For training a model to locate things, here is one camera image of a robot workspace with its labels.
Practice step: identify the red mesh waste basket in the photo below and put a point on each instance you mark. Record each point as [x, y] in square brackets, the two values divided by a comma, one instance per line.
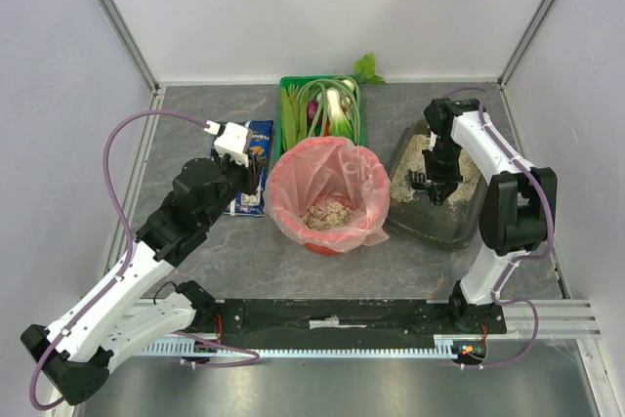
[324, 246]

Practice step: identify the white bok choy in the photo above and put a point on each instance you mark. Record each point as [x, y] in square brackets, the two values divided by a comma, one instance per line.
[338, 98]

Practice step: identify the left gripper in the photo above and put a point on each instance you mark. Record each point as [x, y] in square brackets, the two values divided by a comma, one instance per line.
[249, 176]

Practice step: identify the green leaf sprig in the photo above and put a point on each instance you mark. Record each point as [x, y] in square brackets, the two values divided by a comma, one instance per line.
[365, 71]

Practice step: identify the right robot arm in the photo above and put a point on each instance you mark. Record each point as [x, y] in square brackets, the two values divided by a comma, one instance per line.
[518, 211]

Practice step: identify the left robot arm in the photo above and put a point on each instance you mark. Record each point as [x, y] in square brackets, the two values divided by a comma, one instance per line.
[78, 351]

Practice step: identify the blue Doritos chip bag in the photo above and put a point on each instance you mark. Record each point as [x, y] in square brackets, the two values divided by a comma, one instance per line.
[251, 205]

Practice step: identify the black litter scoop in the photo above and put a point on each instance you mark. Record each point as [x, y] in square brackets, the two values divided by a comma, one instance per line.
[417, 180]

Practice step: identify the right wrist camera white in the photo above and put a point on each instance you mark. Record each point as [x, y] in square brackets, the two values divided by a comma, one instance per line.
[433, 141]

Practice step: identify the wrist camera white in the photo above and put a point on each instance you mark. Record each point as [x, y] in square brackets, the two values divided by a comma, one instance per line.
[232, 140]
[433, 141]

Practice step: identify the green vegetable tray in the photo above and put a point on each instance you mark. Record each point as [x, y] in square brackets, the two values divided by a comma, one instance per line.
[290, 84]

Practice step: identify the purple onion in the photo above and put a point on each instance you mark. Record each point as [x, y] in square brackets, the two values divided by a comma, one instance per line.
[311, 110]

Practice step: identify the white cable duct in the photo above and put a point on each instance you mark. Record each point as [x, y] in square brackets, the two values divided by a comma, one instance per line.
[186, 348]

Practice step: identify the green long beans bundle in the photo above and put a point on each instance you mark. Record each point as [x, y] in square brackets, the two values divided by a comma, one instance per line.
[314, 127]

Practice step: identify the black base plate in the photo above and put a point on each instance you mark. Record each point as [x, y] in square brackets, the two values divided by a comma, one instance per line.
[290, 324]

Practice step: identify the dark translucent litter box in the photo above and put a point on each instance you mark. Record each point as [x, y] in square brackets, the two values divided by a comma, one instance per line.
[446, 227]

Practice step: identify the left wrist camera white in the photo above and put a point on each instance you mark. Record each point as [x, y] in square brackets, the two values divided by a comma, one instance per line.
[232, 140]

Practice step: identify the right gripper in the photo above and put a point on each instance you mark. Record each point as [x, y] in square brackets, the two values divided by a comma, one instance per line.
[437, 183]

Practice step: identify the green lettuce leaf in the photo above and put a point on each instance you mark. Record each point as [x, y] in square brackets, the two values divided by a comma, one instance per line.
[293, 117]

